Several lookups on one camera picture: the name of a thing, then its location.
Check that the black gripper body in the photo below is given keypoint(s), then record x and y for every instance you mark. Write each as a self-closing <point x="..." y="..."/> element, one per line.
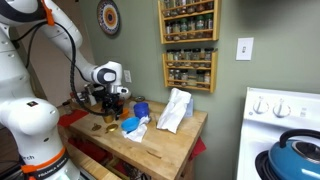
<point x="112" y="103"/>

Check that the gold cup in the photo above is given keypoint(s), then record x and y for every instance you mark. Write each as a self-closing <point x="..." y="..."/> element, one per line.
<point x="109" y="118"/>

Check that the gold lid with knob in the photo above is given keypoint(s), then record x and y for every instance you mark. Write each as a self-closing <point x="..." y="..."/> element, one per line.
<point x="111" y="128"/>

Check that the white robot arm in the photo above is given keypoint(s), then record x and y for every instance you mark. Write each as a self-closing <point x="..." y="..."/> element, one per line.
<point x="31" y="120"/>

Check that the dark blue plastic cup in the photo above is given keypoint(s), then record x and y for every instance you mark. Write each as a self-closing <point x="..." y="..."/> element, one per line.
<point x="141" y="109"/>

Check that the orange plastic bowl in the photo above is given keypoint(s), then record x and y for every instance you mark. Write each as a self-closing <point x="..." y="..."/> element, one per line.
<point x="124" y="113"/>

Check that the wooden condiment tray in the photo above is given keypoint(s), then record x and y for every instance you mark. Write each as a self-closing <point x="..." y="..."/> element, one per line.
<point x="95" y="108"/>

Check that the light blue plastic bowl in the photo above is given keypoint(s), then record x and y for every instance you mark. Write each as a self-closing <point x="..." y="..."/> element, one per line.
<point x="130" y="124"/>

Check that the small gold strainer piece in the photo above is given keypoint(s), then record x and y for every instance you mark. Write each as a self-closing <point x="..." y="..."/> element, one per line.
<point x="96" y="127"/>

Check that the white paper napkin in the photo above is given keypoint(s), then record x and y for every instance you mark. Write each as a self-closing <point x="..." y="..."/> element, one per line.
<point x="138" y="134"/>

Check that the red silicone mat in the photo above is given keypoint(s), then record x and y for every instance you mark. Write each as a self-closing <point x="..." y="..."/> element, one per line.
<point x="68" y="119"/>

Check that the white plastic bag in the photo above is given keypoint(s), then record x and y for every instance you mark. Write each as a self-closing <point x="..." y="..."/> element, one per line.
<point x="174" y="111"/>

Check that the wooden butcher block cart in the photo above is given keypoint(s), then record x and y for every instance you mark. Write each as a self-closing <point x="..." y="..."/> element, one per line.
<point x="161" y="154"/>

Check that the lower wooden spice rack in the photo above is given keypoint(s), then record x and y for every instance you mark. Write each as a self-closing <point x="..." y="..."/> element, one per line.
<point x="194" y="69"/>

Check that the wooden spice rack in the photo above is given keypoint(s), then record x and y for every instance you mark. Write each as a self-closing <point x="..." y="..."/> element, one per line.
<point x="194" y="69"/>
<point x="183" y="21"/>

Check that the red cloth on cart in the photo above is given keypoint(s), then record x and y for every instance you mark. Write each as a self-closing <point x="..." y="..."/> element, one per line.
<point x="198" y="148"/>

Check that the upper wooden spice rack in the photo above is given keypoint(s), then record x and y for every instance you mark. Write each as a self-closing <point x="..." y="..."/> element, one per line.
<point x="183" y="21"/>

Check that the white stove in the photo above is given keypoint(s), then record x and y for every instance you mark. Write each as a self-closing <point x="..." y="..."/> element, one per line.
<point x="267" y="115"/>

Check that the blue kettle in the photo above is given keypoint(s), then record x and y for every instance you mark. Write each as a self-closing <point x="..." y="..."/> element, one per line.
<point x="296" y="159"/>

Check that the white wall outlet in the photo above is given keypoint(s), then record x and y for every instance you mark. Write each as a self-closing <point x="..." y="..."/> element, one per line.
<point x="127" y="76"/>

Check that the decorative wall plate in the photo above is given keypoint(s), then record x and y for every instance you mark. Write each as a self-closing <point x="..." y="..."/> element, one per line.
<point x="108" y="17"/>

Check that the white light switch plate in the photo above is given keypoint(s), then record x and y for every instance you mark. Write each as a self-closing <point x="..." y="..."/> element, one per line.
<point x="244" y="49"/>

